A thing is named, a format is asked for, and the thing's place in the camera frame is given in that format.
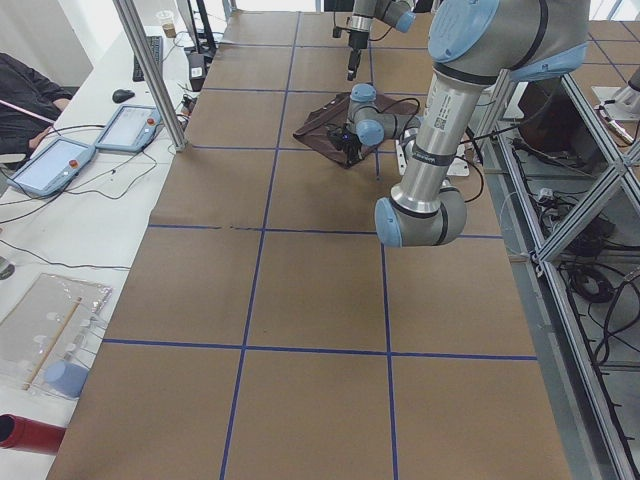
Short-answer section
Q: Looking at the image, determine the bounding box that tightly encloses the drink cup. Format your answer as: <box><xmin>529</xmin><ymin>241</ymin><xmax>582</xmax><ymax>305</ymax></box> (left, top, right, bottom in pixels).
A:
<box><xmin>156</xmin><ymin>10</ymin><xmax>177</xmax><ymax>39</ymax></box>

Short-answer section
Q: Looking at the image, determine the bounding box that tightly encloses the blue teach pendant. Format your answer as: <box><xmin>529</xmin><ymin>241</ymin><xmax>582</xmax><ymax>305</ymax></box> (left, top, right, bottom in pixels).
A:
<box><xmin>7</xmin><ymin>137</ymin><xmax>96</xmax><ymax>197</ymax></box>
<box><xmin>95</xmin><ymin>104</ymin><xmax>161</xmax><ymax>153</ymax></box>

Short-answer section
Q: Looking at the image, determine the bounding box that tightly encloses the blue plastic cup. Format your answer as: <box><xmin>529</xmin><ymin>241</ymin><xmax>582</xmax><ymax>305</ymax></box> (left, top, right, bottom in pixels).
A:
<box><xmin>44</xmin><ymin>360</ymin><xmax>89</xmax><ymax>398</ymax></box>

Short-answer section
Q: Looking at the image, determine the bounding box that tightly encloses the aluminium frame post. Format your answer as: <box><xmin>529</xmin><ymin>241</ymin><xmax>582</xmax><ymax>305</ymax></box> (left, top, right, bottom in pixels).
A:
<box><xmin>113</xmin><ymin>0</ymin><xmax>187</xmax><ymax>152</ymax></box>

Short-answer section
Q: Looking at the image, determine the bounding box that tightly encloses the black keyboard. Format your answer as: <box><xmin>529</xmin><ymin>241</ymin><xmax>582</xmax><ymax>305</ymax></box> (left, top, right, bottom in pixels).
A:
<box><xmin>132</xmin><ymin>35</ymin><xmax>165</xmax><ymax>83</ymax></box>

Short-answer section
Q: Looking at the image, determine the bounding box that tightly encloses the far blue teach pendant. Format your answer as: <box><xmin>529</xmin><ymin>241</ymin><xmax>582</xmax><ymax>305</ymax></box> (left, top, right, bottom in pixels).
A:
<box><xmin>95</xmin><ymin>104</ymin><xmax>161</xmax><ymax>153</ymax></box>

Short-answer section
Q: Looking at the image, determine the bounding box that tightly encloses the clear plastic tray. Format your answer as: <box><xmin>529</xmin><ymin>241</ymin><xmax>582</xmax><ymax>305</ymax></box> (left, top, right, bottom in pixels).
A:
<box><xmin>1</xmin><ymin>274</ymin><xmax>112</xmax><ymax>399</ymax></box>

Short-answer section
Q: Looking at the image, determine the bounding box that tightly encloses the black power box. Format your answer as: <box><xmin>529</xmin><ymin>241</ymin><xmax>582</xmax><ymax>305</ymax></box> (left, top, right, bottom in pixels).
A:
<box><xmin>187</xmin><ymin>52</ymin><xmax>207</xmax><ymax>92</ymax></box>

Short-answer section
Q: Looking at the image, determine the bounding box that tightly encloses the aluminium frame rack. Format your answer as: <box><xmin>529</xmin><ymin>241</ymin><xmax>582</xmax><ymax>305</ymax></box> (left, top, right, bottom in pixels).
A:
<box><xmin>471</xmin><ymin>64</ymin><xmax>639</xmax><ymax>479</ymax></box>

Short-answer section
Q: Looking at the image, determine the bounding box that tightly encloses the near blue teach pendant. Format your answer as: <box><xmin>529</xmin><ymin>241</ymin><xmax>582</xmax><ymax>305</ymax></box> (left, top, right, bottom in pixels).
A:
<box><xmin>7</xmin><ymin>137</ymin><xmax>96</xmax><ymax>197</ymax></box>

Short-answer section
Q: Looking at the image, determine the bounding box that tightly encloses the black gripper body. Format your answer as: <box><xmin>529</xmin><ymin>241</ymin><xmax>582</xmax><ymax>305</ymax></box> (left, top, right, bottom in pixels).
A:
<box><xmin>342</xmin><ymin>134</ymin><xmax>362</xmax><ymax>165</ymax></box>
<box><xmin>348</xmin><ymin>29</ymin><xmax>368</xmax><ymax>51</ymax></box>

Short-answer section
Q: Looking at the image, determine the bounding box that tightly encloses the wooden stick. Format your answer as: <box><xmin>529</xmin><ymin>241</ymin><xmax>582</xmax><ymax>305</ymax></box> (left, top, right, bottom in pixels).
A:
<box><xmin>21</xmin><ymin>297</ymin><xmax>82</xmax><ymax>390</ymax></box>

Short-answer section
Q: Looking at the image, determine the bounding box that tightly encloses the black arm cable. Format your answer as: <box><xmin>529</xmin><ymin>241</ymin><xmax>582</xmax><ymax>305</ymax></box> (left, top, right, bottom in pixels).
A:
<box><xmin>384</xmin><ymin>97</ymin><xmax>486</xmax><ymax>203</ymax></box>

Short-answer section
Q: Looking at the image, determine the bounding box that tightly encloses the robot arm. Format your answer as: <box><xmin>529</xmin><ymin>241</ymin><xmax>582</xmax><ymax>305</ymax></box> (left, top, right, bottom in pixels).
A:
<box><xmin>346</xmin><ymin>1</ymin><xmax>590</xmax><ymax>247</ymax></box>
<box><xmin>342</xmin><ymin>0</ymin><xmax>416</xmax><ymax>81</ymax></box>

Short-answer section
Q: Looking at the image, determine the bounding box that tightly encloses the brown t-shirt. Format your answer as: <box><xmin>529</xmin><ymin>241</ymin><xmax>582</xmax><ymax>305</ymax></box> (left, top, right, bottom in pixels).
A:
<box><xmin>293</xmin><ymin>92</ymin><xmax>420</xmax><ymax>169</ymax></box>

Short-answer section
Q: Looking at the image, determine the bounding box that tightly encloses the black computer mouse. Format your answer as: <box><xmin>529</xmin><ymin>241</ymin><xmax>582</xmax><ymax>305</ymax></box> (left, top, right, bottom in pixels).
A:
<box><xmin>112</xmin><ymin>89</ymin><xmax>135</xmax><ymax>104</ymax></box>

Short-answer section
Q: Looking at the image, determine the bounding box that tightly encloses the red cylinder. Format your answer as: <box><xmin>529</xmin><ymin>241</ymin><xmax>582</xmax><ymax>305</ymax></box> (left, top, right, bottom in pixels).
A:
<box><xmin>1</xmin><ymin>414</ymin><xmax>66</xmax><ymax>455</ymax></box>

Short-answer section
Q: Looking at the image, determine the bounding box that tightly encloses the seated person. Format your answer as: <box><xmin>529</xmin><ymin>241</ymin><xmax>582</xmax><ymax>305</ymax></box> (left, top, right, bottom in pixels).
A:
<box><xmin>1</xmin><ymin>53</ymin><xmax>73</xmax><ymax>155</ymax></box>

